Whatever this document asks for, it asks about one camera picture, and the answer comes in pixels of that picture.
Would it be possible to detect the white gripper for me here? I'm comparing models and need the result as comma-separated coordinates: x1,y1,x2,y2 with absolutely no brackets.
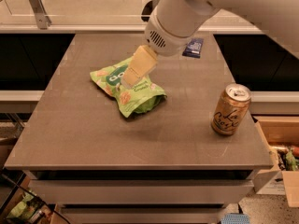
121,7,195,89

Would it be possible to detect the green rice chip bag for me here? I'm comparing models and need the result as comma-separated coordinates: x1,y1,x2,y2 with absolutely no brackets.
90,58,166,118

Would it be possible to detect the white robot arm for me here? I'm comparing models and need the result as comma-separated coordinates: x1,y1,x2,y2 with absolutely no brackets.
121,0,299,89

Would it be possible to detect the small blue snack packet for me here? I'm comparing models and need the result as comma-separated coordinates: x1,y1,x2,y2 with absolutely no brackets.
182,38,204,58

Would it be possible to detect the black office chair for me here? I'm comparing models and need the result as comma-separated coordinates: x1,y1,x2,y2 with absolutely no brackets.
141,1,153,22

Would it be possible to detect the glass barrier panel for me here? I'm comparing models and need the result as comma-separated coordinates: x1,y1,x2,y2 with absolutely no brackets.
0,0,150,25

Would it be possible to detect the gold La Croix can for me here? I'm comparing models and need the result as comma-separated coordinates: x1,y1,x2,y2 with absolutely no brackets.
211,83,251,135

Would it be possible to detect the cardboard box with items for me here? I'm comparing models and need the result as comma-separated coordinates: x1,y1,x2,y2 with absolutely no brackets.
254,116,299,207

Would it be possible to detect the upper grey drawer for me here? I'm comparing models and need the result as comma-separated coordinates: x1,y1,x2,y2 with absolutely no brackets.
29,180,253,205

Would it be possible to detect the grey drawer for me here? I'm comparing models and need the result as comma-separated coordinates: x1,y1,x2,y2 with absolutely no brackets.
29,180,253,205
60,207,227,224

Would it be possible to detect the lower grey drawer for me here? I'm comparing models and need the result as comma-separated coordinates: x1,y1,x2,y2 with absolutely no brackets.
60,207,227,224

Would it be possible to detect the blue mesh object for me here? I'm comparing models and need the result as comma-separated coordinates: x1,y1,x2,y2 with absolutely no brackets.
221,214,250,224

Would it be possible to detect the green items lower left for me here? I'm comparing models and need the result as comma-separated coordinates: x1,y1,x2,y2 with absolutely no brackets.
6,192,43,222

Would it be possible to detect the left metal glass bracket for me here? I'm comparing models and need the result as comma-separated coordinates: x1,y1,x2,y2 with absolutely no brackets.
28,0,51,30

